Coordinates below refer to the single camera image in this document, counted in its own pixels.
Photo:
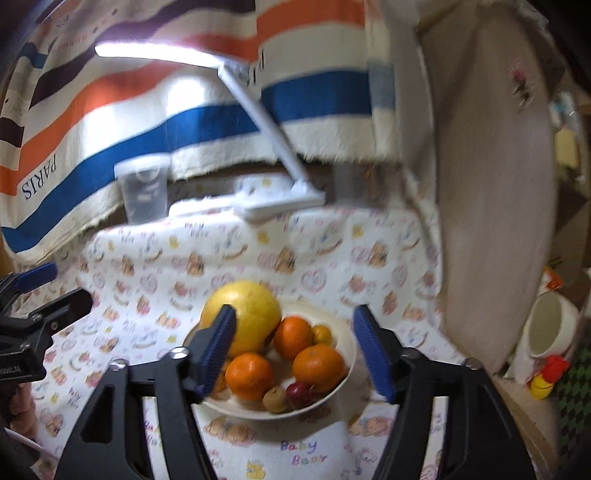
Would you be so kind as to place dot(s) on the orange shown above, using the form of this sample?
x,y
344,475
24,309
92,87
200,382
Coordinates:
x,y
249,376
318,367
293,337

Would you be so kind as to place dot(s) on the green checkered cloth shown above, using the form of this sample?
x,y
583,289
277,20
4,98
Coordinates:
x,y
575,406

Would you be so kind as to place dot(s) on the red and yellow toy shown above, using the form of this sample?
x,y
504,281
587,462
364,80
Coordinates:
x,y
549,376

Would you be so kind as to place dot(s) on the white desk lamp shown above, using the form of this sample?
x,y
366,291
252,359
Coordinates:
x,y
263,120

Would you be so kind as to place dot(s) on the cream plate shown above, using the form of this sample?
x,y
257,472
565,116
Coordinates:
x,y
344,332

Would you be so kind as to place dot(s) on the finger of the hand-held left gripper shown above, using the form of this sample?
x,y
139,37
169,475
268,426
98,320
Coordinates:
x,y
64,307
37,274

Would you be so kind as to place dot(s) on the striped hanging cloth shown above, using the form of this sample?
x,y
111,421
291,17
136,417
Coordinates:
x,y
138,129

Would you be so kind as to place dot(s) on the small orange kumquat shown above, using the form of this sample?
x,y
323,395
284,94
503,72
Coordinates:
x,y
322,334

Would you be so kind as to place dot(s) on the small red fruit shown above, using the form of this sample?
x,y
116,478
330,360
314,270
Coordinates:
x,y
300,394

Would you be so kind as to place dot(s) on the round wooden board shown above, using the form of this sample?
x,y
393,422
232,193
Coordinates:
x,y
485,207

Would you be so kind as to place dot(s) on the brown longan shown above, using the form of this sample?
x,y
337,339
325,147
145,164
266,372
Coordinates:
x,y
276,399

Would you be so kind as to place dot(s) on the white plastic bottle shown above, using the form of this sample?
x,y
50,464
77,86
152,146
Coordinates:
x,y
563,110

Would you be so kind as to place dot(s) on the translucent plastic container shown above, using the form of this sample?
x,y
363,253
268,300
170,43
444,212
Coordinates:
x,y
143,194

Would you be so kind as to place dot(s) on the white flat device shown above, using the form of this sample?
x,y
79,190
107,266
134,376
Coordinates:
x,y
263,184

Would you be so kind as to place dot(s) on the large yellow pomelo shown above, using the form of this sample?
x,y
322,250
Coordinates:
x,y
251,314

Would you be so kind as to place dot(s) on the bear print tablecloth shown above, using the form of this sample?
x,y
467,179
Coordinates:
x,y
323,258

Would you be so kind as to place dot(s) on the white mug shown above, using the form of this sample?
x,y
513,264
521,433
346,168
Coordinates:
x,y
549,323

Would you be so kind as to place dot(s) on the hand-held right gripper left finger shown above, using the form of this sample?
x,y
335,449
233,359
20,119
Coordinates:
x,y
217,341

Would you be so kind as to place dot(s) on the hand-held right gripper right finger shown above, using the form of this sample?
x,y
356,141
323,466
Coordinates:
x,y
374,355

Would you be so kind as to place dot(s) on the person's left hand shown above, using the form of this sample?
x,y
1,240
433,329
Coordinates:
x,y
25,410

